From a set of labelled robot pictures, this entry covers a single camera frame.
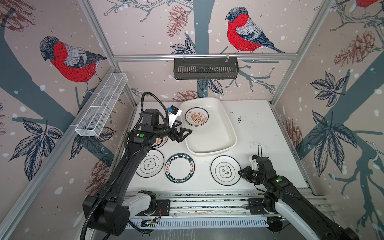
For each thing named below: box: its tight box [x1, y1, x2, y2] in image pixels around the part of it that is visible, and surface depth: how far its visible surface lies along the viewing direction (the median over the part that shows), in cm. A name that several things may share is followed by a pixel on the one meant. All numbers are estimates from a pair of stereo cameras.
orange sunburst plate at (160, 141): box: [151, 136, 169, 148], surface depth 66 cm
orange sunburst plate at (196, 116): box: [185, 107, 209, 127], surface depth 113 cm
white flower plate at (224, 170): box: [210, 155, 241, 186], surface depth 87 cm
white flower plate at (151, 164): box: [135, 149, 165, 178], surface depth 90 cm
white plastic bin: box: [180, 97, 237, 156], surface depth 107 cm
